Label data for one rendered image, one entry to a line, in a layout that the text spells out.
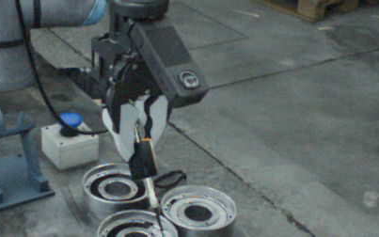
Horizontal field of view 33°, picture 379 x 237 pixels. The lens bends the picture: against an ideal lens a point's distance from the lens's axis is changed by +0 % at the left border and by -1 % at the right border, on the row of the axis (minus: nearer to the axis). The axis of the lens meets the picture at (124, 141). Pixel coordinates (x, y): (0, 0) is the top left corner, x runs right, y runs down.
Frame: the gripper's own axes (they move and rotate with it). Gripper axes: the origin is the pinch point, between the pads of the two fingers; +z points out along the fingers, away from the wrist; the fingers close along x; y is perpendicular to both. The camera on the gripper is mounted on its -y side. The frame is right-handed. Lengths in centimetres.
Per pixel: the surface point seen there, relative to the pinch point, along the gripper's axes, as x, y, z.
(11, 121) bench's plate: 3.2, 37.9, 13.2
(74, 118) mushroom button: -1.3, 21.4, 5.8
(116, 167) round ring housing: -3.2, 11.2, 9.8
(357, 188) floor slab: -146, 67, 93
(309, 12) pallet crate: -270, 219, 88
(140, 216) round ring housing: -0.1, -0.9, 9.9
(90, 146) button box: -3.0, 18.9, 10.0
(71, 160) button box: 0.4, 19.0, 11.7
